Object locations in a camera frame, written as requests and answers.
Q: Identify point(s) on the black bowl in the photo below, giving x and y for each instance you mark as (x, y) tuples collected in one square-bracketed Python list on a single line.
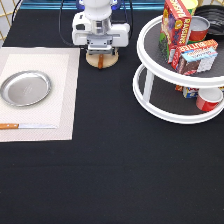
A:
[(215, 15)]

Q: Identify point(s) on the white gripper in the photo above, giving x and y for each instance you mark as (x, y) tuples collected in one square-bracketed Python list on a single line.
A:
[(100, 37)]

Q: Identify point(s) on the wooden handled knife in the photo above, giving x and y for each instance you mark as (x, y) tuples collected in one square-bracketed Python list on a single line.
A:
[(26, 126)]

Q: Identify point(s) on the white two-tier turntable rack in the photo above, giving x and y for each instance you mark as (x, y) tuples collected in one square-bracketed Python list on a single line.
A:
[(154, 81)]

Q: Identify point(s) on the wooden handled fork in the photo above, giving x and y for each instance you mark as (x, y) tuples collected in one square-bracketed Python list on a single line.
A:
[(100, 61)]

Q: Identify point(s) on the beige woven placemat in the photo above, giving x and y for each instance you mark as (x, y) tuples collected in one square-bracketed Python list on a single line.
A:
[(61, 65)]

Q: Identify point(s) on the blue white chocolate box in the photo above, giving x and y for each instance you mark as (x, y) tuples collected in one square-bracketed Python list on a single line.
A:
[(196, 61)]

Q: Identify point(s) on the red white bowl lower tier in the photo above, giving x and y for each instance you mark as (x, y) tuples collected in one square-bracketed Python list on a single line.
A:
[(208, 98)]

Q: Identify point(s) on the round wooden coaster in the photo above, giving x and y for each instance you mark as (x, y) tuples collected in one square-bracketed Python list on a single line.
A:
[(109, 59)]

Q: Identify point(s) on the round silver metal plate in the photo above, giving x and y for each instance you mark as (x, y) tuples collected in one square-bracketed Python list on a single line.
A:
[(25, 88)]

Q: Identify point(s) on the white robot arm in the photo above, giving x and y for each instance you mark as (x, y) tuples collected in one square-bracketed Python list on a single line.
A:
[(98, 9)]

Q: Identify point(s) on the small carton lower tier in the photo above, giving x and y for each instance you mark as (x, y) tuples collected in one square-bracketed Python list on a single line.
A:
[(189, 92)]

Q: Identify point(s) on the red raisins cereal box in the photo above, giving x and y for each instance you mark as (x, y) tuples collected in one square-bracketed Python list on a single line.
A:
[(174, 28)]

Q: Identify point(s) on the red butter box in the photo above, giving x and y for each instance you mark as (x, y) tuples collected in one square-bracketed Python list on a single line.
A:
[(194, 46)]

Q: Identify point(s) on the red can upper tier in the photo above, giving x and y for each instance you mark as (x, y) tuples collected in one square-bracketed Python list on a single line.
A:
[(198, 29)]

